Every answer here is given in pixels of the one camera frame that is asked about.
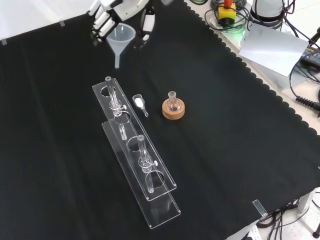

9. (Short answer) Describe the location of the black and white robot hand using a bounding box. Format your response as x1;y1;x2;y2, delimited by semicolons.
86;0;157;50

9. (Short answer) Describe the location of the clear plastic funnel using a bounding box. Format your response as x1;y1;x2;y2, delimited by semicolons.
106;22;137;70

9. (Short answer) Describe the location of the glass weighing funnel with powder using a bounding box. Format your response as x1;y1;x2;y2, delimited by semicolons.
131;93;150;118

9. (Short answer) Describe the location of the clear acrylic funnel stand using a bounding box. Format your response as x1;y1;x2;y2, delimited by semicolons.
91;76;182;230

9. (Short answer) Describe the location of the yellow stop button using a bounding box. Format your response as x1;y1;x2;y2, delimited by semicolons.
217;0;237;26

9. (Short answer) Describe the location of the small round-bottom glass flask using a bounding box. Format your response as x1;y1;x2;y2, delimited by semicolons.
166;91;181;113

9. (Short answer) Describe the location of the pale board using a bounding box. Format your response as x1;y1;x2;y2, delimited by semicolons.
238;24;310;78

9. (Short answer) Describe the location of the black bench cloth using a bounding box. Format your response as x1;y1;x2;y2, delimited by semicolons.
0;0;320;240

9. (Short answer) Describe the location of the black power adapter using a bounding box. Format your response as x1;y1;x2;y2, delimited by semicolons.
299;46;320;68

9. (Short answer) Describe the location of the white power strip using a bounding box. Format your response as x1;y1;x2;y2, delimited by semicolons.
239;224;261;240

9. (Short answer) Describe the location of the cork ring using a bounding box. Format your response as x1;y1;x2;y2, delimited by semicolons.
161;98;187;122

